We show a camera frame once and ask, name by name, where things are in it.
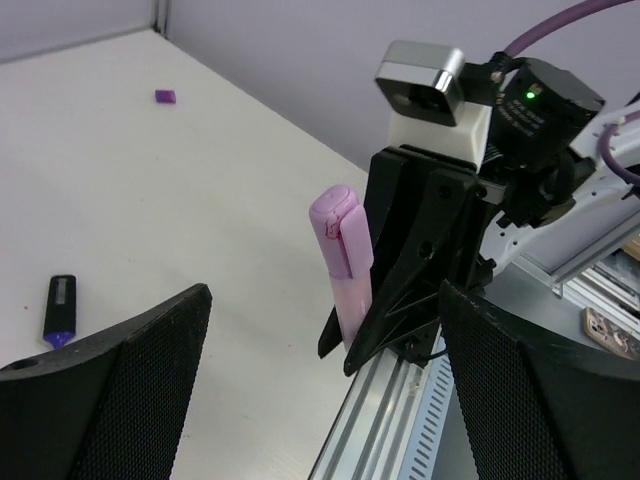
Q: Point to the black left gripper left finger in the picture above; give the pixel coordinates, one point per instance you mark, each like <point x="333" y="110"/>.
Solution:
<point x="111" y="405"/>

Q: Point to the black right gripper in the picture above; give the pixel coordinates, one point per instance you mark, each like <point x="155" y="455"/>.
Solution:
<point x="427" y="219"/>

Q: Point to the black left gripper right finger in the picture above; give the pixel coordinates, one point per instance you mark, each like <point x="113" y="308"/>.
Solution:
<point x="537" y="405"/>

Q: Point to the pink highlighter cap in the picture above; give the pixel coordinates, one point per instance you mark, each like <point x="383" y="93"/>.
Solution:
<point x="340" y="224"/>

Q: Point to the pink highlighter pen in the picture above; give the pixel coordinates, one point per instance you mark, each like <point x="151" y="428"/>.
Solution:
<point x="352" y="301"/>

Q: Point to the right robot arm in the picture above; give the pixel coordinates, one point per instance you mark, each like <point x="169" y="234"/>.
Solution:
<point x="550" y="154"/>

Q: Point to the black purple-tip highlighter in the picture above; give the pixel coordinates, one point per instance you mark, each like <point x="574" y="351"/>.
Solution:
<point x="61" y="311"/>

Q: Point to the small purple cap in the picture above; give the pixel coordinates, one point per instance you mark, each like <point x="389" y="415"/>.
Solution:
<point x="165" y="96"/>

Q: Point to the white slotted cable duct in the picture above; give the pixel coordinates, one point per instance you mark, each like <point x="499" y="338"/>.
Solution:
<point x="422" y="448"/>

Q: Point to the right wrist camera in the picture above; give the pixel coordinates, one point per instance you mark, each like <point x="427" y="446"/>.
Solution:
<point x="422" y="83"/>

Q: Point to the aluminium mounting rail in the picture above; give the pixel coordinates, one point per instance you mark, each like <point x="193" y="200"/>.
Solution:
<point x="404" y="422"/>

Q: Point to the right aluminium frame post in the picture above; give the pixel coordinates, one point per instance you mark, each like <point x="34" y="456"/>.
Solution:
<point x="160" y="16"/>

